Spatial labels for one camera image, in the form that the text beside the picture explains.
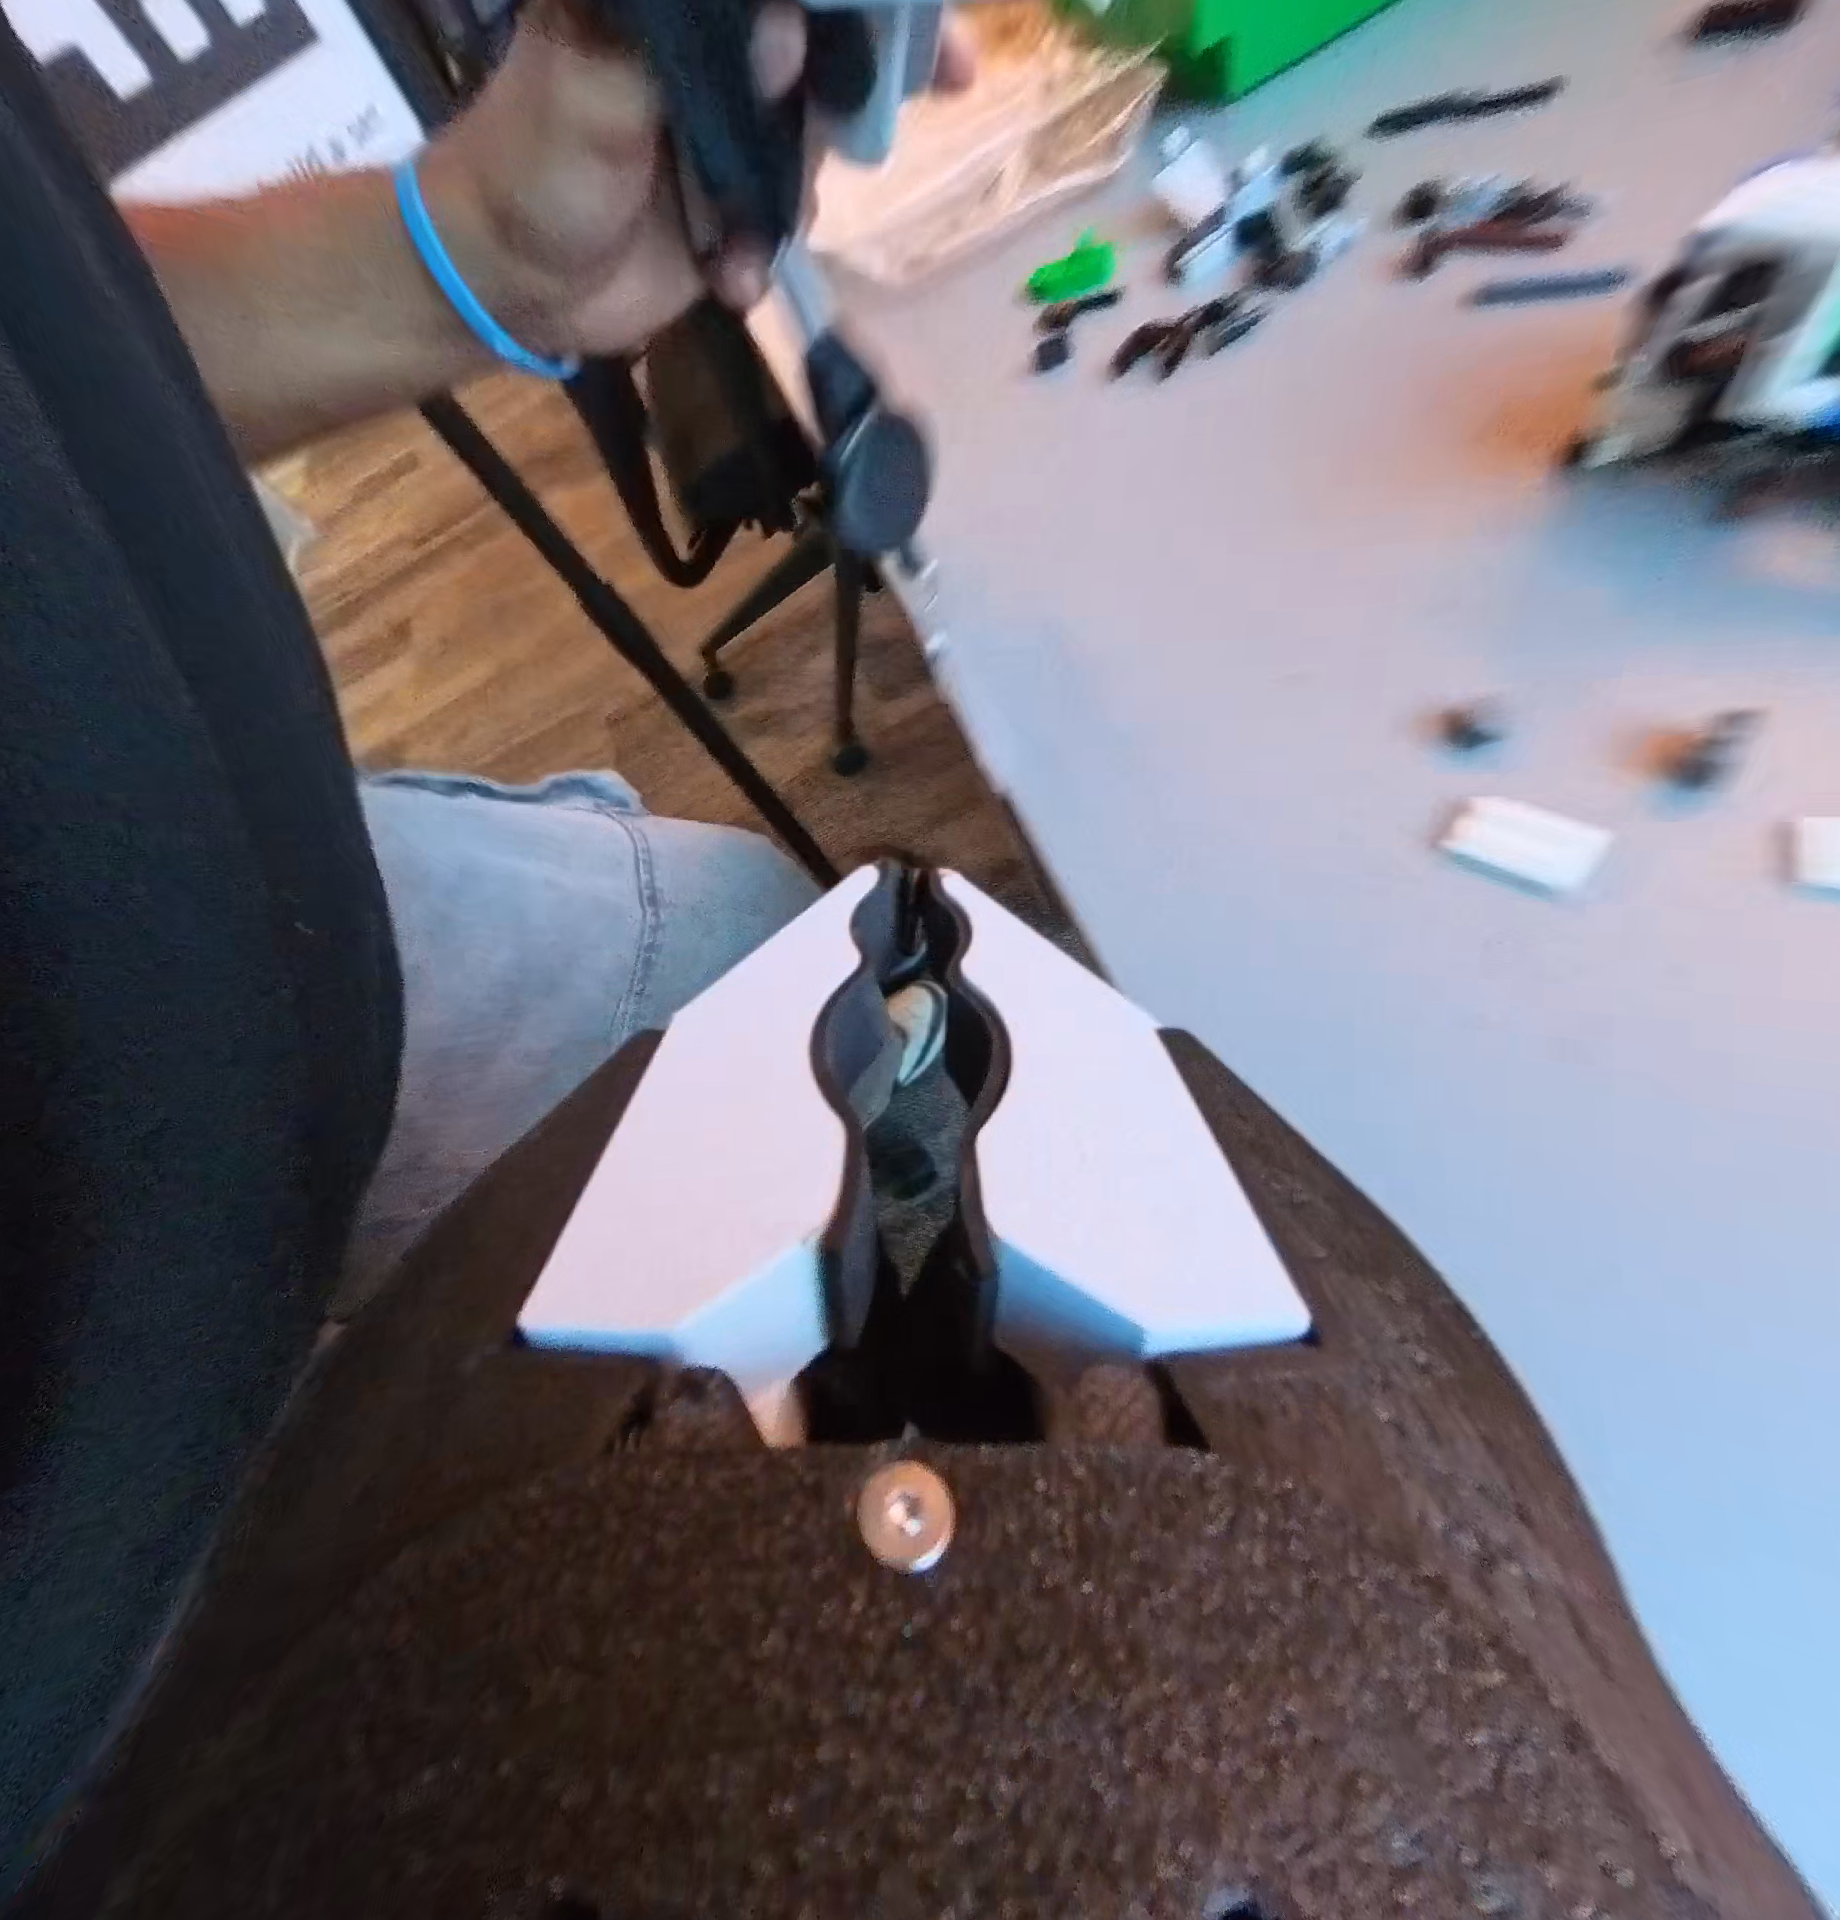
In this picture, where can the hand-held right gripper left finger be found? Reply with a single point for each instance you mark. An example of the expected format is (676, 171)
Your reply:
(682, 1184)

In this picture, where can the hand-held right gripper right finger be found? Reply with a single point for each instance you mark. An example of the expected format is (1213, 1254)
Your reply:
(1130, 1169)

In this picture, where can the person's left forearm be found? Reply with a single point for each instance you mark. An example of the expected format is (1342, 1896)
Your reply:
(303, 300)

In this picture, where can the green lego beam piece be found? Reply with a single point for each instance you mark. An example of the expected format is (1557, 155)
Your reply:
(1080, 270)

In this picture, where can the black L-shaped lego piece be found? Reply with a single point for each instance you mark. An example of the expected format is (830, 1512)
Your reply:
(1064, 314)

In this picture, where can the small black lego connector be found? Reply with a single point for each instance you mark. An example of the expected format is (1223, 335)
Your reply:
(1051, 356)

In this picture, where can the white studded lego plate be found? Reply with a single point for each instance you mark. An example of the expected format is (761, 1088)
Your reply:
(1526, 848)

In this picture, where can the pile of small lego pieces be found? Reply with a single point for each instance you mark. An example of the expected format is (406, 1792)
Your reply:
(1280, 224)

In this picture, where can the dark grey lego axle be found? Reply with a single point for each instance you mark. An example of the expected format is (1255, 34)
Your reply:
(1513, 97)
(1420, 117)

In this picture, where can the black studded lego piece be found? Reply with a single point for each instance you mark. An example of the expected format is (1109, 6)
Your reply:
(1700, 750)

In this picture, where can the white lego tile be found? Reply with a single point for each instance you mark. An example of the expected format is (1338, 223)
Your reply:
(1839, 856)

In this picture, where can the black angled lego piece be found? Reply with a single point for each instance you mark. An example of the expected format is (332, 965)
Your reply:
(1737, 20)

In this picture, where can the white green lego truck model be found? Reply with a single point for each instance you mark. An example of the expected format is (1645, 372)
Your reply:
(1745, 347)

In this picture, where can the person's left hand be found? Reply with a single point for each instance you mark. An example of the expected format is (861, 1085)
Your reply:
(559, 208)

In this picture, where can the grey patterned rug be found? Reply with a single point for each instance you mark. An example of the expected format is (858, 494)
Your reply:
(921, 1169)

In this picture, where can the person's leg in grey jeans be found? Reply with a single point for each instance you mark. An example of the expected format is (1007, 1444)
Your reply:
(530, 961)

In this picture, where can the crumpled clear plastic bags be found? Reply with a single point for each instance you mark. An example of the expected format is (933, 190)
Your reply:
(994, 163)

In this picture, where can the black office chair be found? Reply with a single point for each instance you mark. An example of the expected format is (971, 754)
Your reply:
(740, 449)

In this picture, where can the blue wristband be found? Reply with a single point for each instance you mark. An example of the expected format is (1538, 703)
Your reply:
(463, 314)

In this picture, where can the black round clamp knob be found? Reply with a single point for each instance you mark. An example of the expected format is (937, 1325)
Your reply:
(883, 472)

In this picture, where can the green box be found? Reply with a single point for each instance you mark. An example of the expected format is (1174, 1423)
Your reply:
(1250, 45)

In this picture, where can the person's black shirt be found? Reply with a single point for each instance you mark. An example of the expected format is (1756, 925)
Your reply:
(108, 900)

